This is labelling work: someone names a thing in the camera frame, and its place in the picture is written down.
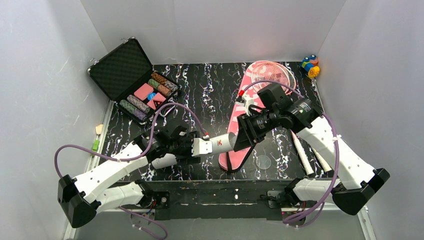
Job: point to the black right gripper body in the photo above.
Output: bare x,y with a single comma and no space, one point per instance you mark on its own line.
245,129

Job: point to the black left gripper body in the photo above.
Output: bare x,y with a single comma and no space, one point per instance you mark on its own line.
185,144

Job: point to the white shuttlecock tube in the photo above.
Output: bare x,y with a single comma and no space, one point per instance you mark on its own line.
221,144

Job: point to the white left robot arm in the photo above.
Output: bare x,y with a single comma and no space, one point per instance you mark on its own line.
86,195

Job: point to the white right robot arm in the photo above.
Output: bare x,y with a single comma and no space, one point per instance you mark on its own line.
354,181

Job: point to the pink badminton racket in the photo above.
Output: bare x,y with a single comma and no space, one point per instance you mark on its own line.
273,71
325,166

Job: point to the pink racket cover bag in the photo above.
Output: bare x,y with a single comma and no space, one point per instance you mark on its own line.
252,82

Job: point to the clear round tube lid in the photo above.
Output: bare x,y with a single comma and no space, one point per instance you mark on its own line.
263,162

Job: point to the black front mounting base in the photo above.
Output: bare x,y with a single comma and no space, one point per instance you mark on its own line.
219,199

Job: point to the beige wooden block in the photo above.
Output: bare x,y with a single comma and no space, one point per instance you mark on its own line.
99,129

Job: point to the black poker chip case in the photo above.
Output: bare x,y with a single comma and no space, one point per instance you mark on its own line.
126,76

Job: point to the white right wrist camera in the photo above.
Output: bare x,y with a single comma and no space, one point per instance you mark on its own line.
245,101

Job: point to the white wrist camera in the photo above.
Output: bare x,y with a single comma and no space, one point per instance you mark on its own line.
201,147
245,101

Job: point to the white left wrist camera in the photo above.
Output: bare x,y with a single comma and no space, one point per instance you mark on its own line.
201,147

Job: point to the green clip on rail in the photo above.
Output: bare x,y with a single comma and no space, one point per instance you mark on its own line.
95,145

